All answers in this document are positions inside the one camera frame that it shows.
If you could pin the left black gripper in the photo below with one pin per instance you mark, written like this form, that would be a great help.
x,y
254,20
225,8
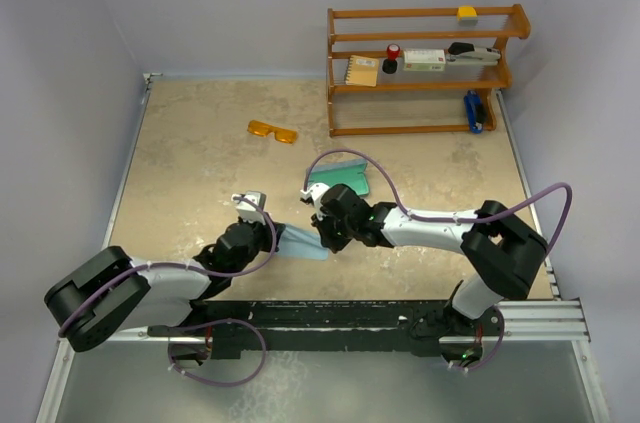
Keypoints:
x,y
266,232

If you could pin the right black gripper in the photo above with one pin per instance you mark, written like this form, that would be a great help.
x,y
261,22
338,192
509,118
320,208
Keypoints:
x,y
327,240

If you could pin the light blue cleaning cloth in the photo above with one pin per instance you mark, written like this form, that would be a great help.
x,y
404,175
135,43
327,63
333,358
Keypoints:
x,y
299,243

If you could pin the grey glasses case green lining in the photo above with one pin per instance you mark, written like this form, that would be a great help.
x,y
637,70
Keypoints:
x,y
350,173

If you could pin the orange sunglasses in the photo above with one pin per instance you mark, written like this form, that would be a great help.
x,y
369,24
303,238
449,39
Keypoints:
x,y
282,135

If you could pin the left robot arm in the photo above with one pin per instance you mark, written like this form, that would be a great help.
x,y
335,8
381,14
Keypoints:
x,y
113,291

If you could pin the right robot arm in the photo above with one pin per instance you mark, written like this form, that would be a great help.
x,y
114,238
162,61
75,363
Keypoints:
x,y
506,254

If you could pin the spiral brown notebook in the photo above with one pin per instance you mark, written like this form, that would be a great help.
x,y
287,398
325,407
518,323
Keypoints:
x,y
362,71

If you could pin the red black stamp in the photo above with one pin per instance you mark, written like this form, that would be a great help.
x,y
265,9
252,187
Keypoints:
x,y
390,63

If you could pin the wooden shelf rack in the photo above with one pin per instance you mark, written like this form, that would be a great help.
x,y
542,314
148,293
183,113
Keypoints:
x,y
409,102

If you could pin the blue black scissors tool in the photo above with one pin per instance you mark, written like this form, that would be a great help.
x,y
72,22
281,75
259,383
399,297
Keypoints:
x,y
475,112

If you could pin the white red box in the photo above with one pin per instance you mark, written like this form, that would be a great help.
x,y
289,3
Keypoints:
x,y
425,60

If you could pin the black white stapler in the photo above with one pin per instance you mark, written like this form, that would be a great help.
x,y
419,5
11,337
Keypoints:
x,y
468,54

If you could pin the yellow grey sponge block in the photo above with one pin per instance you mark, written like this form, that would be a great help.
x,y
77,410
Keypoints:
x,y
466,15

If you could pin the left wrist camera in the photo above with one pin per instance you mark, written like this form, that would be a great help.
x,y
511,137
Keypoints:
x,y
250,206

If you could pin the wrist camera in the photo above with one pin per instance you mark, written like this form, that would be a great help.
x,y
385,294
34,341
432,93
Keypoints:
x,y
313,194
250,206

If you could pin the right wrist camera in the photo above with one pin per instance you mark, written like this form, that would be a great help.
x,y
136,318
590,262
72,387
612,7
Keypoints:
x,y
313,194

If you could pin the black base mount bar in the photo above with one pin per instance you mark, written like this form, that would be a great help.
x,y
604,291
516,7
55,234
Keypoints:
x,y
422,328

